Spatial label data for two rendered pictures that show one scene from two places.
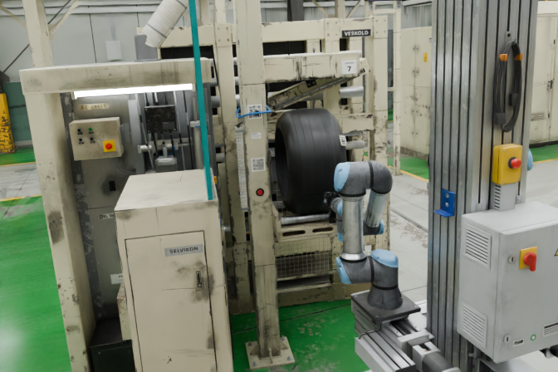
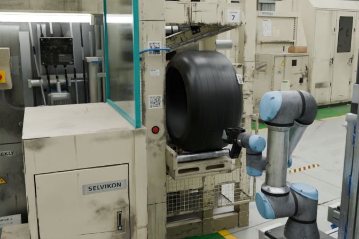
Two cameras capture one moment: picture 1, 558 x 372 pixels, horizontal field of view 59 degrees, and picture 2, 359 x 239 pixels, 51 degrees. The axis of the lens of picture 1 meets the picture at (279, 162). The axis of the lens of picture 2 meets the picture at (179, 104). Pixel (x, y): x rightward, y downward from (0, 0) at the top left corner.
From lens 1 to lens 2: 0.75 m
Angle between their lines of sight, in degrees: 12
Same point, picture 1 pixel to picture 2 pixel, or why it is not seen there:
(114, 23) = not seen: outside the picture
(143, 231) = (57, 164)
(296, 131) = (196, 68)
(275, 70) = (168, 14)
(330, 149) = (230, 86)
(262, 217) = (156, 154)
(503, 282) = not seen: outside the picture
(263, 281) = (154, 220)
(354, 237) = (281, 169)
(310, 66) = (199, 13)
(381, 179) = (312, 109)
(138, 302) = not seen: outside the picture
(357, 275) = (282, 209)
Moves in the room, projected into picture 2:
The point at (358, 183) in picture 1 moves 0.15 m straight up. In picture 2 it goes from (290, 112) to (292, 73)
